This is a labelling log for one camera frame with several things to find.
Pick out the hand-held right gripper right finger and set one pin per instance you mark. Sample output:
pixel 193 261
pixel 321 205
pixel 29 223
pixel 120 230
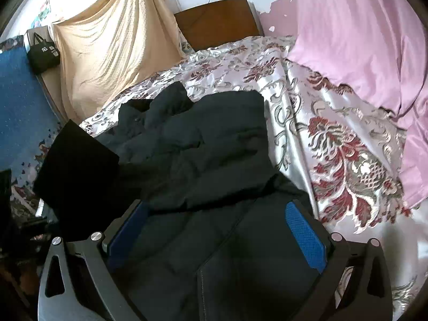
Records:
pixel 306 237

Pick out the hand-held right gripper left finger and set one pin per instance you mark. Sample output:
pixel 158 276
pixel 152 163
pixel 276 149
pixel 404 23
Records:
pixel 128 237

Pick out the black trousers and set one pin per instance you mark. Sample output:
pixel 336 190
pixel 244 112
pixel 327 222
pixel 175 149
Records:
pixel 214 174

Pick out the floral satin bedspread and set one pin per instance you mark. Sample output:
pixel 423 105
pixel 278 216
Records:
pixel 337 160

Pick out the black folded cloth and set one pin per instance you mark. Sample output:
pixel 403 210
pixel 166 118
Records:
pixel 77 170

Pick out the beige draped cloth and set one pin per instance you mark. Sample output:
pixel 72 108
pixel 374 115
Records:
pixel 113 46

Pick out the black tote bag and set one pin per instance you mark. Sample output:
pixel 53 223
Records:
pixel 43 55

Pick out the pink curtain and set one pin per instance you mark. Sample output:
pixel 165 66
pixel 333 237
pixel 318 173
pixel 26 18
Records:
pixel 361 40

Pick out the brown wooden headboard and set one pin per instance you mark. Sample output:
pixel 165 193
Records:
pixel 217 23

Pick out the wall poster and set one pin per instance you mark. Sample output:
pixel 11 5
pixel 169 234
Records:
pixel 41 13

